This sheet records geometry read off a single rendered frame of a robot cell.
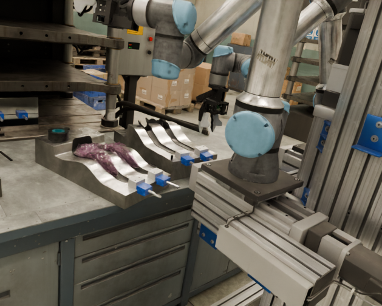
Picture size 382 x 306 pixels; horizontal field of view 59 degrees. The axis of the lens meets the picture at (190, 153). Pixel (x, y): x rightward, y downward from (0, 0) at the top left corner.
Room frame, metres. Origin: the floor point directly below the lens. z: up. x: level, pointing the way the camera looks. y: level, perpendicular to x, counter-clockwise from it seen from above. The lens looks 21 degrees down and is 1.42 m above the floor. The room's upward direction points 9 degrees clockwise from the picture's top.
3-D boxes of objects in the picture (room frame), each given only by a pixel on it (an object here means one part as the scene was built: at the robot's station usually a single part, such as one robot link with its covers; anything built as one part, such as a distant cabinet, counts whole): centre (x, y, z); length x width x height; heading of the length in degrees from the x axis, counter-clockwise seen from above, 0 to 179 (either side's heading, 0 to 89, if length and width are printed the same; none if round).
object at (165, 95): (5.84, 0.78, 0.47); 1.22 x 0.80 x 0.94; 51
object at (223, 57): (1.39, -0.07, 1.31); 0.09 x 0.08 x 0.11; 93
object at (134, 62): (2.19, 0.46, 0.74); 0.31 x 0.22 x 1.47; 133
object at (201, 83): (6.67, 0.21, 0.37); 1.20 x 0.82 x 0.74; 55
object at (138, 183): (1.06, 0.13, 0.86); 0.13 x 0.05 x 0.05; 60
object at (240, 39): (8.94, -0.79, 1.26); 0.42 x 0.33 x 0.29; 47
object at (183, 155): (1.30, 0.00, 0.89); 0.13 x 0.05 x 0.05; 43
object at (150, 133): (1.52, 0.14, 0.92); 0.35 x 0.16 x 0.09; 43
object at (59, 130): (1.27, 0.54, 0.93); 0.08 x 0.08 x 0.04
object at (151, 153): (1.54, 0.14, 0.87); 0.50 x 0.26 x 0.14; 43
